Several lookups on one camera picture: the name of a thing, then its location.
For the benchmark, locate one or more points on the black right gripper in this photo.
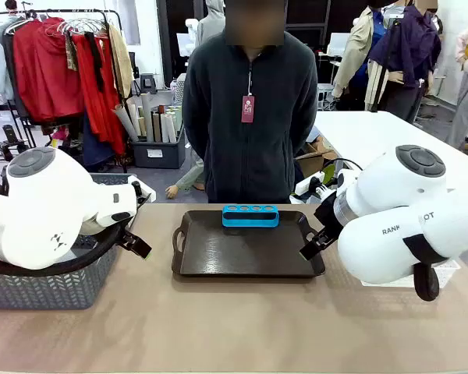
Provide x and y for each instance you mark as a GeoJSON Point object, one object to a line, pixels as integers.
{"type": "Point", "coordinates": [327, 214]}

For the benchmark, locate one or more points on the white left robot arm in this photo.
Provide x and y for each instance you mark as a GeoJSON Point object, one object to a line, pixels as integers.
{"type": "Point", "coordinates": [43, 202]}

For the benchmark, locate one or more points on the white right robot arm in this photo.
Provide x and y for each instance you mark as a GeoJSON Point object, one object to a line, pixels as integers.
{"type": "Point", "coordinates": [394, 241]}

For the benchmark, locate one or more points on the blue test tube rack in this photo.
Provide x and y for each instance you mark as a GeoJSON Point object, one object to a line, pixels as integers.
{"type": "Point", "coordinates": [249, 222]}

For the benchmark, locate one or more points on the dark brown serving tray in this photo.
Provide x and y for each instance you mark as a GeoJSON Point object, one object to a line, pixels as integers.
{"type": "Point", "coordinates": [238, 253]}

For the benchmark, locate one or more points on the green chair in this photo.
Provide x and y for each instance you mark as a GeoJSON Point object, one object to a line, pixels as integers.
{"type": "Point", "coordinates": [330, 173]}

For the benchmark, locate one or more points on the mannequin lying on floor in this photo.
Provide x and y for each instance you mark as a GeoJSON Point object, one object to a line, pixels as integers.
{"type": "Point", "coordinates": [187, 179]}

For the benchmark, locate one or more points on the grey storage bin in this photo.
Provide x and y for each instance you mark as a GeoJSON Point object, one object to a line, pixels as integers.
{"type": "Point", "coordinates": [158, 154]}

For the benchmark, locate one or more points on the cardboard box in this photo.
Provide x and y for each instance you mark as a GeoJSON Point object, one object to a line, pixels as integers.
{"type": "Point", "coordinates": [316, 154]}

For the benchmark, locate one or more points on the large grey woven basket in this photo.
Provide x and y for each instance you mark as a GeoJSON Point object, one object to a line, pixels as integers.
{"type": "Point", "coordinates": [43, 290]}

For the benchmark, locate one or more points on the person in dark fleece jacket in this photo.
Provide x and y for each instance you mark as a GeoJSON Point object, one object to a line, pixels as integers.
{"type": "Point", "coordinates": [249, 156]}

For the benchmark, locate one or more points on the short white paper roll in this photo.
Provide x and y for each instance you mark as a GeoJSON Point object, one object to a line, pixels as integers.
{"type": "Point", "coordinates": [165, 128]}

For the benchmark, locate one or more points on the brown paper roll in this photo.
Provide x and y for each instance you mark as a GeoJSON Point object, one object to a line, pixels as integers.
{"type": "Point", "coordinates": [157, 126]}

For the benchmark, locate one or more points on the grey paper roll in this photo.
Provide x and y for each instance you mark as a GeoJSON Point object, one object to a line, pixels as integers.
{"type": "Point", "coordinates": [125, 122]}

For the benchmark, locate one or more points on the large white table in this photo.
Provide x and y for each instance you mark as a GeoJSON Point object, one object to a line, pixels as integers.
{"type": "Point", "coordinates": [355, 132]}

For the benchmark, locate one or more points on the tall white paper roll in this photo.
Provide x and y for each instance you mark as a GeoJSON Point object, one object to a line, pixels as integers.
{"type": "Point", "coordinates": [147, 117]}

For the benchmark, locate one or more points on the pale green paper roll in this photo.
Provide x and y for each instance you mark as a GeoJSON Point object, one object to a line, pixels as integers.
{"type": "Point", "coordinates": [176, 115]}

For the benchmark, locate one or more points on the white perforated plastic basket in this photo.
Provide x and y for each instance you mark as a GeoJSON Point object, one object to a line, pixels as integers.
{"type": "Point", "coordinates": [448, 269]}

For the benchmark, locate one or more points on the long red dress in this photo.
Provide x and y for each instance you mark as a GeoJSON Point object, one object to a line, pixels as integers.
{"type": "Point", "coordinates": [101, 109]}

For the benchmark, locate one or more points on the maroon hanging tag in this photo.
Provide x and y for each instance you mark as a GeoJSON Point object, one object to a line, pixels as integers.
{"type": "Point", "coordinates": [248, 111]}

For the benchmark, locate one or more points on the table with patterned cloth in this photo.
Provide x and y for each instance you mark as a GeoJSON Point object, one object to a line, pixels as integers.
{"type": "Point", "coordinates": [180, 91]}

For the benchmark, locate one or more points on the black step stool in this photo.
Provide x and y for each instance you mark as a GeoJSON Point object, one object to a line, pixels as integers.
{"type": "Point", "coordinates": [148, 82]}

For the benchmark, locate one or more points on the beige hanging garment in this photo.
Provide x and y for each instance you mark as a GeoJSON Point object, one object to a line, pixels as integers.
{"type": "Point", "coordinates": [121, 58]}

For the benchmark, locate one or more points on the black hanging scarf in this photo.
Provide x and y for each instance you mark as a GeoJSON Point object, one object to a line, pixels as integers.
{"type": "Point", "coordinates": [95, 58]}

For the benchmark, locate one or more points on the red jacket on hanger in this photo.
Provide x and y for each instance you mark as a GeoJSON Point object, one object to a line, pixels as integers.
{"type": "Point", "coordinates": [43, 78]}

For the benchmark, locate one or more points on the mannequin in beige coat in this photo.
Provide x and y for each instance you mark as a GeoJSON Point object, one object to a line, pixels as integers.
{"type": "Point", "coordinates": [359, 58]}

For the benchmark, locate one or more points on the white background figure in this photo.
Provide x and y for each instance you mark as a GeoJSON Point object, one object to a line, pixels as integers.
{"type": "Point", "coordinates": [192, 33]}

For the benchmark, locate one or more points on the black metal clothes rack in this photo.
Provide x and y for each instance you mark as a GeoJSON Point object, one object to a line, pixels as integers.
{"type": "Point", "coordinates": [115, 23]}

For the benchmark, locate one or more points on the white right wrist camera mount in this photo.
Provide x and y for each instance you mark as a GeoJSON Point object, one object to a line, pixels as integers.
{"type": "Point", "coordinates": [302, 187]}

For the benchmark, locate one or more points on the black camera tripod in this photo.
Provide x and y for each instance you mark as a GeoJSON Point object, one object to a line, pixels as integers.
{"type": "Point", "coordinates": [9, 136]}

